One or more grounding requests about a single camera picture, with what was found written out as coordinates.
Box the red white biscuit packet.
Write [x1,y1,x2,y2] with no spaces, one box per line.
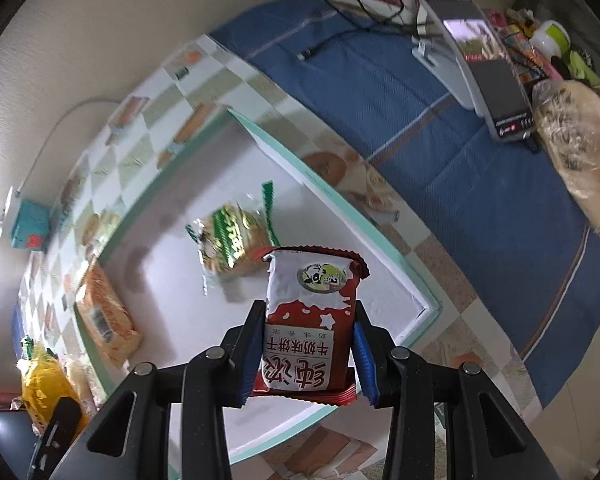
[253,246,370,406]

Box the yellow snack packet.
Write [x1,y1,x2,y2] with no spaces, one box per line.
[21,350,88,436]

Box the orange snack packet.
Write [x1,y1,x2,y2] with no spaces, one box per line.
[76,259,143,368]

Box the blue plaid tablecloth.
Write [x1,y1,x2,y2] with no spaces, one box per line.
[212,0,600,404]

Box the teal box with red sticker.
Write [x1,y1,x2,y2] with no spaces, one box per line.
[10,200,50,252]

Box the white power strip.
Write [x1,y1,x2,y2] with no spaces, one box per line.
[0,185,17,237]

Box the green striped biscuit packet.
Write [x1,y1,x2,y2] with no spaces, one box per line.
[185,181,280,280]

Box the white tray teal rim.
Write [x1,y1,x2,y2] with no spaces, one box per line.
[72,106,444,466]

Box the bread in plastic bag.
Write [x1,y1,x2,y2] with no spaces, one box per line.
[532,79,600,232]

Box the smartphone on stand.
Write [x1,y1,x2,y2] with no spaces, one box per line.
[420,0,535,142]

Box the checkered food-print table mat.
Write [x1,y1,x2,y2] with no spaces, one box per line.
[20,36,528,479]

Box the white phone stand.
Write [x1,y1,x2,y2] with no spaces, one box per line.
[412,39,477,113]

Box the white green jar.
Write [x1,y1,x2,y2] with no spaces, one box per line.
[530,20,571,60]

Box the white power cable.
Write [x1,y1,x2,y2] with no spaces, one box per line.
[14,97,121,196]

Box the black cable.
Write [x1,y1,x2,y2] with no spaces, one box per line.
[296,0,441,62]

